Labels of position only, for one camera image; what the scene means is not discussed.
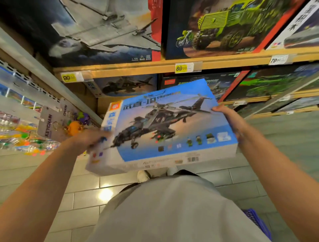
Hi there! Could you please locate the person's right hand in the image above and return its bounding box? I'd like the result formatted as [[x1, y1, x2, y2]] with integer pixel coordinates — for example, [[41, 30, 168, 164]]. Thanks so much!
[[211, 105, 248, 145]]

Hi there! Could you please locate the person's left hand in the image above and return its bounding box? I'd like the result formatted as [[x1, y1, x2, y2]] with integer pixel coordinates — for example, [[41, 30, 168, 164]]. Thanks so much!
[[71, 129, 113, 153]]

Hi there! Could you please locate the blue helicopter toy box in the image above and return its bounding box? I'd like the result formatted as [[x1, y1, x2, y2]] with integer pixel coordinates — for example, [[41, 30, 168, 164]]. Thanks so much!
[[85, 78, 239, 176]]

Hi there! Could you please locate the person's left forearm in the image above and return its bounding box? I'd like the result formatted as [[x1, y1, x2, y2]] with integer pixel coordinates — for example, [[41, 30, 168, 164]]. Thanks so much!
[[0, 136, 84, 242]]

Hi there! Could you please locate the person's right forearm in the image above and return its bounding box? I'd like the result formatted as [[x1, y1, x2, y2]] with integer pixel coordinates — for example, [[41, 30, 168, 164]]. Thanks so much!
[[238, 123, 319, 242]]

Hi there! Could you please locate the red-edged dark toy box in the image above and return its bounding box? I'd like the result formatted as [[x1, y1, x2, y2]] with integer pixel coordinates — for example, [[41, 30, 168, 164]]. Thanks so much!
[[161, 70, 250, 103]]

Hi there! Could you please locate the wooden shelf board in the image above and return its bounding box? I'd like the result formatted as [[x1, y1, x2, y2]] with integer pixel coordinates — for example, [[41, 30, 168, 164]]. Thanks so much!
[[219, 88, 319, 106], [53, 46, 319, 81], [245, 106, 319, 120]]

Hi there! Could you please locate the dark helicopter toy box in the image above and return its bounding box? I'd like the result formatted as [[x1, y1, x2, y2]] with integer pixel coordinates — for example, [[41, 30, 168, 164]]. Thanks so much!
[[85, 74, 158, 98]]

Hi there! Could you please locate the yellow price tag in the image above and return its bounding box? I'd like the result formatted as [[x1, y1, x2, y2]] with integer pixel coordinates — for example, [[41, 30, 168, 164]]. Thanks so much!
[[60, 71, 85, 83], [174, 62, 195, 74]]

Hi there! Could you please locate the white shoe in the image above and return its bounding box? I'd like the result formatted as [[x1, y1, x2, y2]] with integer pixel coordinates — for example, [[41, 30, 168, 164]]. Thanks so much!
[[137, 170, 151, 183]]

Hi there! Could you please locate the green vehicle toy box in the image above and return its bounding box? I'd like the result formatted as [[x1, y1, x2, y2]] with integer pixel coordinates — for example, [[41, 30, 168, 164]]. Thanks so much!
[[225, 63, 319, 101]]

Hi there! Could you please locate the white price tag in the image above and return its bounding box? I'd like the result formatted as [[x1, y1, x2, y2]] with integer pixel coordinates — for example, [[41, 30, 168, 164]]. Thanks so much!
[[268, 54, 290, 66]]

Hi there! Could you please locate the green armoured truck toy box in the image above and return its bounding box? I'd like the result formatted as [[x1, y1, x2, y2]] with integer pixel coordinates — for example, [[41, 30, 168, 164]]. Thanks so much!
[[162, 0, 306, 60]]

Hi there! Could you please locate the row of colourful toy packs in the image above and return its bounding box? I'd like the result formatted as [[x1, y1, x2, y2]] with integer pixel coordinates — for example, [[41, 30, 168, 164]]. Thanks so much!
[[0, 111, 61, 157]]

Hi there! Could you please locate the grey shirt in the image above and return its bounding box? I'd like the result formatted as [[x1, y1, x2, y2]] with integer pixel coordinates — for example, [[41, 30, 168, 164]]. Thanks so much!
[[86, 175, 271, 242]]

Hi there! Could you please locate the grey jet plane toy box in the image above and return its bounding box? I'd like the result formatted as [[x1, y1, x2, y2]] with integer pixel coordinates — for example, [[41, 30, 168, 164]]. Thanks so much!
[[0, 0, 163, 68]]

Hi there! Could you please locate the white-edged toy box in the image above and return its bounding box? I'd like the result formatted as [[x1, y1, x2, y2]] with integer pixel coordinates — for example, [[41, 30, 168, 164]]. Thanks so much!
[[265, 0, 319, 51]]

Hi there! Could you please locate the blue plastic basket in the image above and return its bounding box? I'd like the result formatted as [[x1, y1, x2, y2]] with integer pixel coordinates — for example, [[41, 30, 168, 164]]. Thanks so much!
[[241, 209, 272, 241]]

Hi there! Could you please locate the purple green keychain charm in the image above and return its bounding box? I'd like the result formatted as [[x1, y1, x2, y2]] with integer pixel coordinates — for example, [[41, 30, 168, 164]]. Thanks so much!
[[75, 112, 91, 126]]

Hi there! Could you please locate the orange keychain charm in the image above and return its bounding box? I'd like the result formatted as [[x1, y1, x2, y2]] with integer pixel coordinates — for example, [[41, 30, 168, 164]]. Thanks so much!
[[65, 121, 84, 137]]

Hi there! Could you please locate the white keychain card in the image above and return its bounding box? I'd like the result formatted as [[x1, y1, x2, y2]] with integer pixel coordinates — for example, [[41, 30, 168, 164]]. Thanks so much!
[[37, 106, 64, 143], [59, 97, 76, 119]]

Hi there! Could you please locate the white metal shelf rail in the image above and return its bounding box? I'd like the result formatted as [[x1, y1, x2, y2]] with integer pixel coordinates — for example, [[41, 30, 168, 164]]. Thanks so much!
[[0, 27, 103, 125]]

